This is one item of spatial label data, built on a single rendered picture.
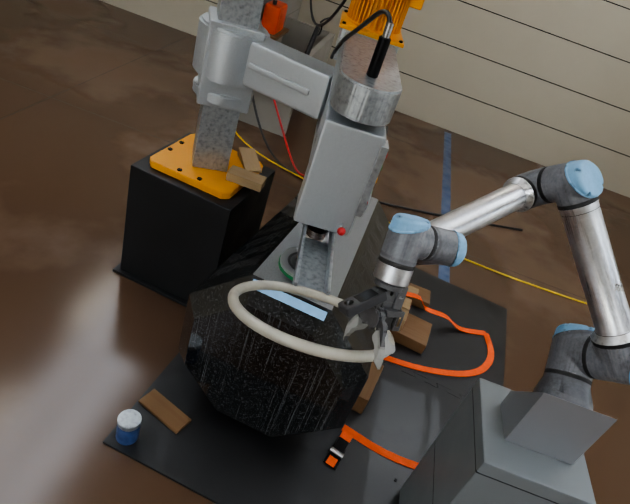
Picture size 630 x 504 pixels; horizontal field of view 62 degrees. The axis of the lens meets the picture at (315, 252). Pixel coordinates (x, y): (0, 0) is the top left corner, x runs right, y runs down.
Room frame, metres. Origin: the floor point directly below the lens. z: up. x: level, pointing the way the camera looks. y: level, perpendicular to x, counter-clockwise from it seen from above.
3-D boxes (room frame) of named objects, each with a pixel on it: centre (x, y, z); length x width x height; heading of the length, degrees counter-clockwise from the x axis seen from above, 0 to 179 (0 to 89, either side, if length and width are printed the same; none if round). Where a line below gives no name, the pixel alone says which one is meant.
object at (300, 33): (5.56, 0.94, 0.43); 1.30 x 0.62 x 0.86; 179
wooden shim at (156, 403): (1.54, 0.41, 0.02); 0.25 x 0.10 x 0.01; 68
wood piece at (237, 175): (2.52, 0.49, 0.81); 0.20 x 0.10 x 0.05; 90
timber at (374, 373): (2.09, -0.50, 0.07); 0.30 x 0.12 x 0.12; 168
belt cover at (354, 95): (2.15, 0.06, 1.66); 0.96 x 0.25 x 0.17; 7
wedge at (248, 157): (2.75, 0.54, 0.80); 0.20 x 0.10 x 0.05; 32
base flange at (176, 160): (2.61, 0.73, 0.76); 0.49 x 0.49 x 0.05; 82
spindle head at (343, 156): (1.88, 0.03, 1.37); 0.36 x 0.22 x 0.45; 7
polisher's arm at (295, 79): (2.56, 0.54, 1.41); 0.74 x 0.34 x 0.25; 76
